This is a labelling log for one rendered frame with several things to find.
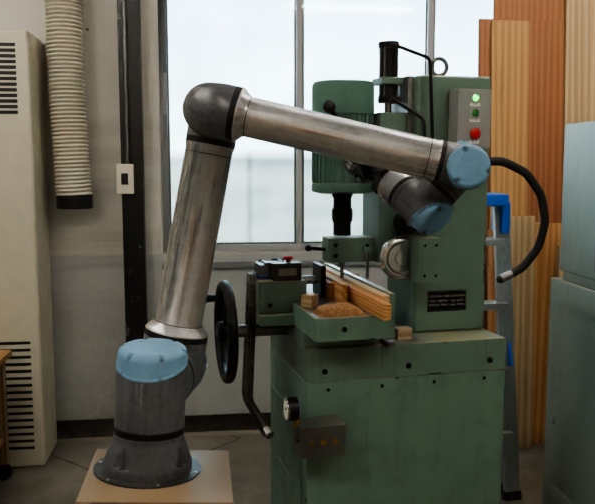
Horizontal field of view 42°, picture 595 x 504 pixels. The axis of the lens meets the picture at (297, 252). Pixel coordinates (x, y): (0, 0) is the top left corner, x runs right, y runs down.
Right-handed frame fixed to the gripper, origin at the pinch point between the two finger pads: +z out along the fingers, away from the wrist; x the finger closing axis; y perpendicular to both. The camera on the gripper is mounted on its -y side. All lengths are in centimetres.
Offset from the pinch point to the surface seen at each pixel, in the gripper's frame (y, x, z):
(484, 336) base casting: -53, -3, -42
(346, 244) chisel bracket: -31.9, 10.8, -3.3
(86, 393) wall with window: -146, 121, 98
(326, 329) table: -19.1, 32.5, -28.4
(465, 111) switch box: -13.3, -34.3, -5.6
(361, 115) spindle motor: -8.0, -12.4, 11.0
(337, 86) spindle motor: -0.2, -11.3, 17.6
